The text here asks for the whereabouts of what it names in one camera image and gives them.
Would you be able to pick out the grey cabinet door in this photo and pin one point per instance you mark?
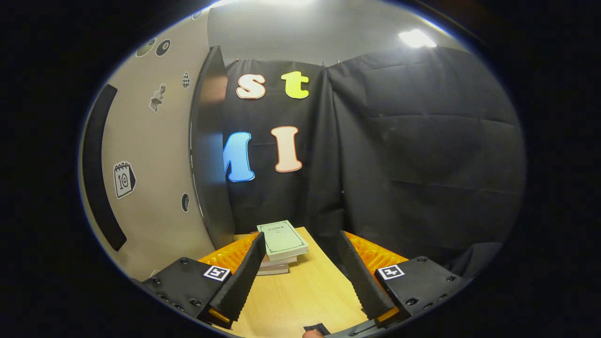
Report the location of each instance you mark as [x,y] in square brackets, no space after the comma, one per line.
[141,141]

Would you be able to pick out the brown book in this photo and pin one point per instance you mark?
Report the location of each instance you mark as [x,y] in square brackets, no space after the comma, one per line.
[281,261]

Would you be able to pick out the black backdrop cloth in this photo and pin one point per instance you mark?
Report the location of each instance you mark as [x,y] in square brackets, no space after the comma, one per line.
[422,155]

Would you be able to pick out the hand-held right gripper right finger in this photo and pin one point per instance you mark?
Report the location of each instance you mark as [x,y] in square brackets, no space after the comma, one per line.
[359,281]

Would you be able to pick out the green book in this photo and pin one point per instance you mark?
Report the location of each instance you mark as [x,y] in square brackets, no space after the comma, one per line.
[281,239]

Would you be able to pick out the small ceiling light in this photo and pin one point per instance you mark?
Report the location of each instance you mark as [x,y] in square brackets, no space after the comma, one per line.
[417,38]

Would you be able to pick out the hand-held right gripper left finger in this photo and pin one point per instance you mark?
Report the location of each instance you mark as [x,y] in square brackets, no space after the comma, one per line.
[242,277]

